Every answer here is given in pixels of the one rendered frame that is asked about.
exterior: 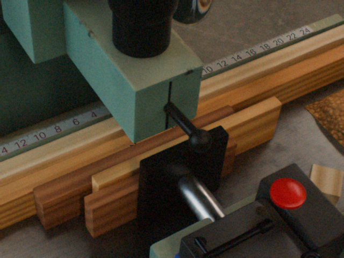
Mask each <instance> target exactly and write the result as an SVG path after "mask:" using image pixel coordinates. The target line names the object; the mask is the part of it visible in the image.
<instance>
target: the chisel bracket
mask: <svg viewBox="0 0 344 258"><path fill-rule="evenodd" d="M63 16H64V32H65V40H66V53H67V54H68V56H69V57H70V58H71V60H72V61H73V63H74V64H75V65H76V67H77V68H78V69H79V71H80V72H81V73H82V75H83V76H84V78H85V79H86V80H87V81H88V83H89V84H90V86H91V87H92V88H93V90H94V91H95V93H96V94H97V95H98V97H99V98H100V99H101V101H102V102H103V103H104V105H105V106H106V107H107V109H108V110H109V111H110V113H111V114H112V115H113V117H114V118H115V120H116V121H117V123H118V124H119V125H120V126H121V127H122V129H123V130H124V131H125V133H126V134H127V135H128V137H129V138H130V140H131V141H132V142H133V143H135V142H139V141H141V140H143V139H146V138H148V137H151V136H153V135H155V134H158V133H160V132H162V131H165V130H167V129H169V128H172V127H174V126H176V125H178V124H177V123H175V121H174V120H173V119H172V118H171V117H170V116H169V114H167V113H166V112H165V110H164V106H165V105H166V104H167V103H170V102H173V103H174V104H175V105H176V106H177V108H178V109H179V110H180V111H181V112H182V113H183V114H184V115H185V116H186V117H187V118H188V119H189V120H192V119H194V118H195V117H196V115H197V108H198V101H199V93H200V86H201V81H202V73H203V65H202V63H201V62H200V61H199V60H198V59H197V58H196V56H195V55H194V54H193V53H192V52H191V50H189V49H188V48H187V46H186V45H185V44H184V43H183V42H182V41H181V39H180V38H179V37H178V36H177V35H176V34H175V33H174V32H173V31H171V40H170V45H169V47H168V48H167V50H166V51H164V52H163V53H162V54H160V55H158V56H155V57H152V58H145V59H140V58H133V57H130V56H127V55H125V54H123V53H122V52H120V51H119V50H117V49H116V47H115V46H114V44H113V41H112V11H111V9H110V7H109V5H108V0H64V1H63Z"/></svg>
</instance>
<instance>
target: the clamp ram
mask: <svg viewBox="0 0 344 258"><path fill-rule="evenodd" d="M208 132H209V133H210V134H211V137H212V145H211V147H210V148H209V149H208V150H207V151H205V152H201V153H199V152H195V151H194V150H193V149H192V148H191V147H190V146H189V139H187V140H185V141H182V142H180V143H178V144H176V145H173V146H171V147H169V148H167V149H164V150H162V151H160V152H158V153H155V154H153V155H151V156H148V157H146V158H144V159H142V160H140V169H139V190H138V211H137V216H138V218H139V219H140V221H141V222H142V224H143V225H147V224H149V223H151V222H153V221H155V220H158V219H160V218H162V217H164V216H166V215H168V214H170V213H172V212H174V211H176V210H178V209H180V208H182V207H184V206H186V205H187V206H188V207H189V208H190V210H191V211H192V212H193V213H194V215H195V216H196V217H197V219H198V220H199V221H201V220H203V219H205V218H210V219H211V220H212V221H213V222H214V221H216V220H218V219H220V218H222V217H224V216H226V214H225V212H224V211H223V208H222V207H221V205H220V204H219V203H218V201H217V200H216V199H215V198H214V196H213V195H212V193H213V192H215V191H217V190H218V187H219V181H220V176H221V171H222V167H223V162H224V157H225V152H226V147H227V142H228V136H229V135H228V133H227V132H226V130H225V129H224V128H223V127H222V126H221V125H219V126H216V127H214V128H212V129H210V130H208Z"/></svg>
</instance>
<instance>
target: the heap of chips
mask: <svg viewBox="0 0 344 258"><path fill-rule="evenodd" d="M304 108H306V109H307V110H308V112H309V113H310V114H311V115H313V116H314V117H315V119H316V120H317V121H318V122H320V123H321V124H322V125H323V126H324V127H325V128H326V129H327V130H328V131H329V133H330V134H331V135H332V136H334V137H335V138H336V139H337V141H338V142H339V143H340V144H342V146H343V147H344V89H342V90H340V91H338V92H336V93H334V94H332V95H329V96H327V97H325V98H323V99H321V100H318V101H316V102H314V103H312V104H310V105H307V106H305V107H304Z"/></svg>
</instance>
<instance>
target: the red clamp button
mask: <svg viewBox="0 0 344 258"><path fill-rule="evenodd" d="M269 193H270V198H271V200H272V201H273V202H274V203H275V204H276V205H277V206H279V207H281V208H283V209H287V210H294V209H297V208H299V207H301V206H302V205H303V204H304V202H305V199H306V190H305V188H304V187H303V185H302V184H301V183H299V182H298V181H296V180H294V179H292V178H287V177H284V178H279V179H277V180H275V181H274V182H273V183H272V185H271V187H270V192H269Z"/></svg>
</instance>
